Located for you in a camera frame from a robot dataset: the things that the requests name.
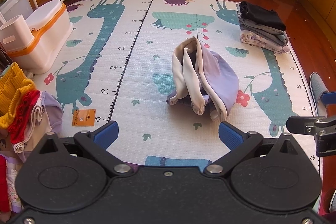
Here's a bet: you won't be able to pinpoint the black folded garment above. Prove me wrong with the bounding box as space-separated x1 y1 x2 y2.
239 1 286 31

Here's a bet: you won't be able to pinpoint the purple and cream pants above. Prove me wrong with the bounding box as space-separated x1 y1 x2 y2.
167 37 239 122

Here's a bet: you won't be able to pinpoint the cartoon animal play mat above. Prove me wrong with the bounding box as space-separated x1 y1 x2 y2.
34 0 316 169

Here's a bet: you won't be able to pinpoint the white and orange storage box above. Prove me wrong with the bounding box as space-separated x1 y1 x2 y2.
1 0 74 74

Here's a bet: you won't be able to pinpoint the orange card tag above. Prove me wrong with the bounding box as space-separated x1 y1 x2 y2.
72 109 96 127

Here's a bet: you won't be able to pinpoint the grey slipper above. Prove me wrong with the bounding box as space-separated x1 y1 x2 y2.
309 72 329 117

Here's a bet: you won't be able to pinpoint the grey folded garment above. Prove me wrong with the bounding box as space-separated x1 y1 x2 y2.
239 19 289 46

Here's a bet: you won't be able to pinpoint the red garment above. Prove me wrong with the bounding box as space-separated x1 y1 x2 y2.
7 90 41 144

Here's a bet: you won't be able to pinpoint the light purple unfolded garment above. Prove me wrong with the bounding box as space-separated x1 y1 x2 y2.
12 91 63 162

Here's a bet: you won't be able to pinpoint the white plastic bin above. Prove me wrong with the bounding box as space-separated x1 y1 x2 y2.
1 0 33 21

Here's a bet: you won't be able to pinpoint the floral folded garment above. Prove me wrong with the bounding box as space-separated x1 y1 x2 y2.
240 30 290 54

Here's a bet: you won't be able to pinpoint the yellow knit garment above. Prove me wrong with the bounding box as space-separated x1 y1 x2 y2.
0 63 36 130

